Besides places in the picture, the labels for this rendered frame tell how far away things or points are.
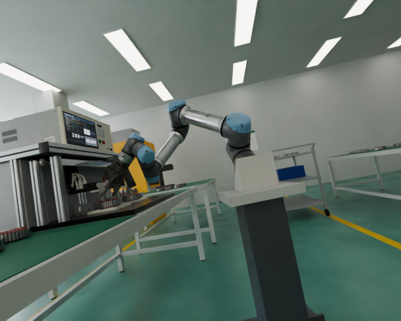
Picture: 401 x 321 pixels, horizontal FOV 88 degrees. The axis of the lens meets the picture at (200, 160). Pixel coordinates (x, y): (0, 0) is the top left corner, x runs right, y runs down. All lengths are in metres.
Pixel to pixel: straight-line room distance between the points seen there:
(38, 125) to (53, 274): 0.93
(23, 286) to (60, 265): 0.07
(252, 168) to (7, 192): 1.08
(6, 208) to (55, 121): 0.44
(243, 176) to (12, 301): 0.79
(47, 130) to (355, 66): 7.60
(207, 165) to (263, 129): 1.98
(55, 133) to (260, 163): 1.01
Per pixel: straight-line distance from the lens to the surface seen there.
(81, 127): 1.34
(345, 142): 7.20
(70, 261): 0.55
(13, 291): 0.47
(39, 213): 1.14
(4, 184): 1.25
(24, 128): 1.39
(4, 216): 1.26
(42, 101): 5.82
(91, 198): 1.49
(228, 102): 6.66
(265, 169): 0.99
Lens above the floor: 0.85
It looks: 4 degrees up
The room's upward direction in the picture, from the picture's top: 11 degrees counter-clockwise
